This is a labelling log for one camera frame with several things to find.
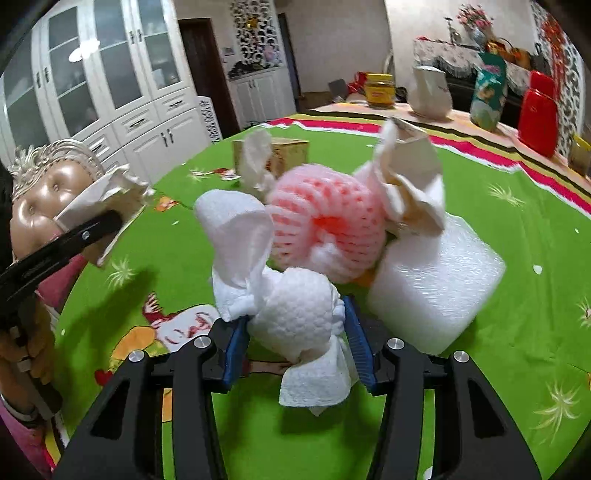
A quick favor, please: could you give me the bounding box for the pink flower bouquet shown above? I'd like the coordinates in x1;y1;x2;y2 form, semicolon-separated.
457;4;493;28

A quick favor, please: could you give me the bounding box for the white foam-netted fruit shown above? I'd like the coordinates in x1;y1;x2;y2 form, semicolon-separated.
194;187;359;417

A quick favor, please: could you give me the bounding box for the person's left hand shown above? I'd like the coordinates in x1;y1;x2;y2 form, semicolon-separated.
0;300;56;386

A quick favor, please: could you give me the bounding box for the beige leather dining chair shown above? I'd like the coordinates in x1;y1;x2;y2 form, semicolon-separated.
9;143;110;264

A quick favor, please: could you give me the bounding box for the black piano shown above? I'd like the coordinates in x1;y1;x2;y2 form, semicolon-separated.
445;74;527;126

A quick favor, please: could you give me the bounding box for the large pink foam fruit net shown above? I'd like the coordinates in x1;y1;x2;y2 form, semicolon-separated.
265;161;389;285

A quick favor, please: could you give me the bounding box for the green printed tablecloth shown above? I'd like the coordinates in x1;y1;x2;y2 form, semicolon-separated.
53;104;591;480

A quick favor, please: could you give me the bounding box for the white perforated stand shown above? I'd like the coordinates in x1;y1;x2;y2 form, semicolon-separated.
196;95;225;142

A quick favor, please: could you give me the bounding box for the green snack bag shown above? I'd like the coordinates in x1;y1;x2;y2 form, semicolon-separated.
469;53;509;130

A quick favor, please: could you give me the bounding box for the large white lattice screen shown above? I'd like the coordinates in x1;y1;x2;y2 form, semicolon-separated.
531;0;591;158

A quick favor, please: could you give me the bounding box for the yellow green cardboard box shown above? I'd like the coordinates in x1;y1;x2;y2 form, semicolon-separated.
232;137;309;180

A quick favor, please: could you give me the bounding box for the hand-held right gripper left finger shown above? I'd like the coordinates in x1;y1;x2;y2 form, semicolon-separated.
55;318;250;480

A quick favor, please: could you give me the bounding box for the white foam sleeve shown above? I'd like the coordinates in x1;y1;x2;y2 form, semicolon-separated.
367;215;507;357

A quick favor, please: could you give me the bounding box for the red knot wall hanging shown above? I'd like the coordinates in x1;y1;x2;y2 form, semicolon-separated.
538;9;570;80

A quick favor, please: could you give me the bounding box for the tall white glass cabinet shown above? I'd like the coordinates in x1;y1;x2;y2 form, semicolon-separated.
0;0;209;186

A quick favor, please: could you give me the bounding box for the white shoe cabinet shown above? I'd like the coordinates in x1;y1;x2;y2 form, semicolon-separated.
228;67;299;128

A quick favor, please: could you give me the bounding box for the small glass jar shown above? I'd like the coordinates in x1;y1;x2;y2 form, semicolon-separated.
568;134;591;174

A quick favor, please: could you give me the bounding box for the dark wooden door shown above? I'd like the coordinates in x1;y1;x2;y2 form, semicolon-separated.
178;18;241;136

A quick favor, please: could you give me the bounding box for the floral lace piano cover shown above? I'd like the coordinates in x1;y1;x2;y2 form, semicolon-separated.
412;37;537;91

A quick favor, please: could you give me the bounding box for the small white lattice panel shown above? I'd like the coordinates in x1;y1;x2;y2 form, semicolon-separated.
229;0;283;70

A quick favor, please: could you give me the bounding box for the yellow lidded jar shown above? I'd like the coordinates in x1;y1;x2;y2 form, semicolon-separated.
365;73;396;110

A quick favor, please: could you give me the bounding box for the person's left forearm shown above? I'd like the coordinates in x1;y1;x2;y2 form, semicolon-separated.
0;392;63;480

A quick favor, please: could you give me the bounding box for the beige paper carton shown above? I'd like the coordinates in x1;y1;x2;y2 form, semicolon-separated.
54;167;156;269
369;117;447;237

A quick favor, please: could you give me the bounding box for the white ceramic teapot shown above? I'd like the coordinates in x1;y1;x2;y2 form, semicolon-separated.
409;65;454;119

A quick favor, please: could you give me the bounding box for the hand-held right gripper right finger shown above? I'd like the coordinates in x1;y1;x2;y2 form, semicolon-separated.
344;296;541;480

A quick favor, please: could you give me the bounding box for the red thermos jug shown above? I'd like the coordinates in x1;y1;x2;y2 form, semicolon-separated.
517;71;560;158

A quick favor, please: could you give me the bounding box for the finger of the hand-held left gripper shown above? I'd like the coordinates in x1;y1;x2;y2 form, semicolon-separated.
0;210;123;306

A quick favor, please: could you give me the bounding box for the white tissue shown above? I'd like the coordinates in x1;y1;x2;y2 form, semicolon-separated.
238;129;279;205

